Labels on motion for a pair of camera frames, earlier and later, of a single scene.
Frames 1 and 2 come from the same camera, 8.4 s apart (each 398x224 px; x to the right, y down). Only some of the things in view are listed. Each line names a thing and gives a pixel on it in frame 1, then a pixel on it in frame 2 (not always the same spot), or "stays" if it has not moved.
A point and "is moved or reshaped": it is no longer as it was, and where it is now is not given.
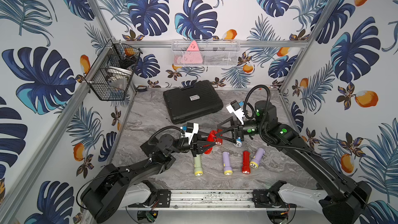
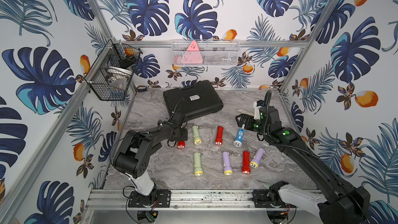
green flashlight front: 198,170 stays
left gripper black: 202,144 to 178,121
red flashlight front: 246,166 stays
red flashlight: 216,136 is moved or reshaped
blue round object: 141,88 stays
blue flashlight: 239,142 stays
